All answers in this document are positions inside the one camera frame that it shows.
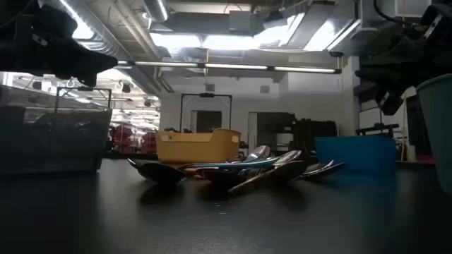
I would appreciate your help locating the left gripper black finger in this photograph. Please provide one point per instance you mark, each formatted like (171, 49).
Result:
(79, 77)
(84, 58)

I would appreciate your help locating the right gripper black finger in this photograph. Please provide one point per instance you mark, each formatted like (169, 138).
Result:
(390, 100)
(388, 74)

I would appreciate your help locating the small white container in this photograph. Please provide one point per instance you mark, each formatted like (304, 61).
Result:
(411, 154)

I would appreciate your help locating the dark blue plastic bin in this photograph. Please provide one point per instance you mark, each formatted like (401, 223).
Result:
(353, 155)

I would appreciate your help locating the red storage racks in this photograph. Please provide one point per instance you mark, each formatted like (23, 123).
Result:
(121, 135)

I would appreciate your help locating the black cabinet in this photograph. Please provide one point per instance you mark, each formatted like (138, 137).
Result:
(318, 137)

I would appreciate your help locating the dark shelving unit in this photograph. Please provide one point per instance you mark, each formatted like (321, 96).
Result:
(275, 123)

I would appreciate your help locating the yellow plastic bin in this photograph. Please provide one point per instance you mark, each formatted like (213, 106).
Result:
(197, 148)

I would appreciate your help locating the long ceiling light bar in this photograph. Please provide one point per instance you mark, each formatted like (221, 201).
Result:
(233, 66)

